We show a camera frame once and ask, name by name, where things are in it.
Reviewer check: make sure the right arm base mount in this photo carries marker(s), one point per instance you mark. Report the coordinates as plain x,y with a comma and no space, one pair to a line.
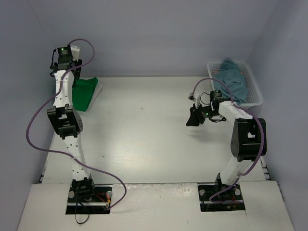
231,200

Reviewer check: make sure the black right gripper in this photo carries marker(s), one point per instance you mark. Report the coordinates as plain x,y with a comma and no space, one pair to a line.
197,115

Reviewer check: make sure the light blue garment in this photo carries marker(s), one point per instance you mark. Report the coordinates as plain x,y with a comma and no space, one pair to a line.
230,75

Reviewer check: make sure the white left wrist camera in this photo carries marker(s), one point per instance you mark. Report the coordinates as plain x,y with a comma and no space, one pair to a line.
75,50

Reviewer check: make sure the white t shirt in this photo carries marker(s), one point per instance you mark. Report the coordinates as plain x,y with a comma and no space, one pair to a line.
98,89

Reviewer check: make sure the green t shirt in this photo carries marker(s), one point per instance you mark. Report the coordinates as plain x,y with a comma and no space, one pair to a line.
83,91

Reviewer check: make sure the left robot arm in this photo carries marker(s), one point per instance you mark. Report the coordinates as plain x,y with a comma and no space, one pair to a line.
66,121

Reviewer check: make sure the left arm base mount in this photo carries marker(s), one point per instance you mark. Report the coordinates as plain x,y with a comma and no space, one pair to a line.
96,204

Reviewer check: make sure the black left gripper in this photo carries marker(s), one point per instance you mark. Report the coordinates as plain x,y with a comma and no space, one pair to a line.
77,66

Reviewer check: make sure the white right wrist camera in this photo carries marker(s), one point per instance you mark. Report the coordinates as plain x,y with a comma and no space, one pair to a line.
195,98

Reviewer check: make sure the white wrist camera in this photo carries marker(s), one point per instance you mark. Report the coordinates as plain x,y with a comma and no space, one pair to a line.
195,98
75,50

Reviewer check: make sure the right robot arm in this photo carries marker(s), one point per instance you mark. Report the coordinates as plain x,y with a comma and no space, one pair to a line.
248,140

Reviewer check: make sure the white laundry basket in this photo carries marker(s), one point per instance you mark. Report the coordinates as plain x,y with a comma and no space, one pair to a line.
254,97

